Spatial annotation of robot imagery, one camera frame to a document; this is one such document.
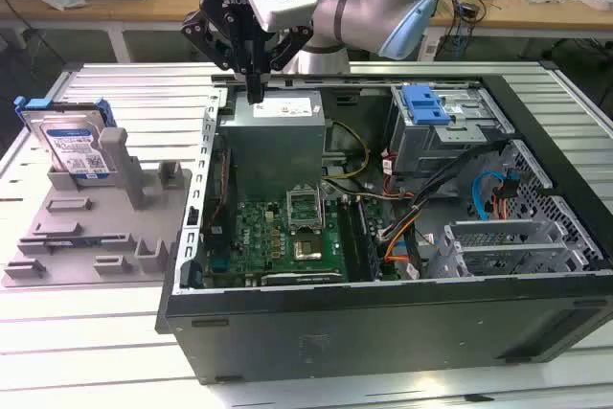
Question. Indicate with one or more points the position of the silver metal disk bay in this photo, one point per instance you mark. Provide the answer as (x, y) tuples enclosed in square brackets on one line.
[(503, 233)]

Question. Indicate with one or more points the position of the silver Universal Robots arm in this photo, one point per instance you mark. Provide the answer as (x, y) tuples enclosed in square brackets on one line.
[(354, 11)]

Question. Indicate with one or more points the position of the green motherboard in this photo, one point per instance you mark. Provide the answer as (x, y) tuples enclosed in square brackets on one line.
[(265, 234)]

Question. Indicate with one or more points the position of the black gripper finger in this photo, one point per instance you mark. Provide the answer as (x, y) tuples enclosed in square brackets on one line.
[(287, 52), (201, 28)]

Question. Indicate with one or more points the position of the hard disk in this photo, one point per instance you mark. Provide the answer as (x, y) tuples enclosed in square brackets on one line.
[(72, 141)]

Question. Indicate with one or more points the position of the blue VGA port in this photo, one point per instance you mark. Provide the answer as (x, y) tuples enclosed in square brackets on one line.
[(220, 266)]

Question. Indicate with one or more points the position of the grey parts rack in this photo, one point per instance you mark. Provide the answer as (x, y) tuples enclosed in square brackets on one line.
[(163, 222)]

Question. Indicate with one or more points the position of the blue plastic drive latch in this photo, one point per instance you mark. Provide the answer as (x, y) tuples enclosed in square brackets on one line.
[(424, 106)]

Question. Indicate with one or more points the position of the silver metal drive cage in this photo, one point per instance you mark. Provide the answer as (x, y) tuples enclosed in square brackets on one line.
[(421, 150)]

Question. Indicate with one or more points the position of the black open PC case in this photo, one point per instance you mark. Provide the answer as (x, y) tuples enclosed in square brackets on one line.
[(335, 332)]

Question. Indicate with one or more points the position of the CPU socket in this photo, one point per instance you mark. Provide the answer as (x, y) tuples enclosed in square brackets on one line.
[(308, 248)]

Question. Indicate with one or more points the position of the black RAM slot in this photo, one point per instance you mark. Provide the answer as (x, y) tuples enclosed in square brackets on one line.
[(352, 241), (371, 241)]

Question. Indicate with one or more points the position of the blue RAM stick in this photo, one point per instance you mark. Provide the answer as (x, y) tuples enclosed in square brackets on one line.
[(72, 242)]

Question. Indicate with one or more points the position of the grey power supply box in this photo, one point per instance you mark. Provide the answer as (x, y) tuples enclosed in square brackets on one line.
[(273, 155)]

